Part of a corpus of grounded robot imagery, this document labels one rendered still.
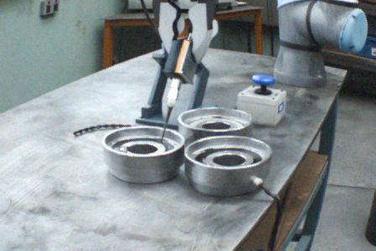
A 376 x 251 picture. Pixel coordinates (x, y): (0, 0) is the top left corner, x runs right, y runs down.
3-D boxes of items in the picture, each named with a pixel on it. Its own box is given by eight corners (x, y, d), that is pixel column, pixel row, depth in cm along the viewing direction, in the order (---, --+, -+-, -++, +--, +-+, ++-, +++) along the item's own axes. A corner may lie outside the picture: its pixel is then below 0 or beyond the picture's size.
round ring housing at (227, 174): (168, 176, 60) (167, 146, 59) (235, 159, 66) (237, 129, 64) (218, 207, 52) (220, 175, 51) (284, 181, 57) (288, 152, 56)
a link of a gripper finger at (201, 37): (229, 57, 70) (221, -1, 68) (213, 65, 65) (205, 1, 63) (209, 58, 71) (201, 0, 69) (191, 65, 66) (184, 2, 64)
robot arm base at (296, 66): (282, 70, 121) (281, 33, 118) (330, 79, 114) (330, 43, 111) (266, 81, 108) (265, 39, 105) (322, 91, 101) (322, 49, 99)
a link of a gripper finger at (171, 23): (191, 56, 72) (197, 0, 69) (173, 63, 67) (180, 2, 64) (172, 52, 74) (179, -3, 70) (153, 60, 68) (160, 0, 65)
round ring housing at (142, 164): (149, 194, 55) (148, 163, 54) (90, 169, 61) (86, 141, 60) (201, 166, 63) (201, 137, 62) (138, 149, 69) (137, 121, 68)
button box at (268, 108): (274, 127, 78) (276, 98, 77) (236, 121, 81) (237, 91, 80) (286, 113, 85) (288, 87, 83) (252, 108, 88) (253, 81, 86)
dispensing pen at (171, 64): (144, 133, 63) (178, 18, 67) (158, 143, 66) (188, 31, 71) (159, 137, 62) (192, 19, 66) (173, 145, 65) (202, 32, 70)
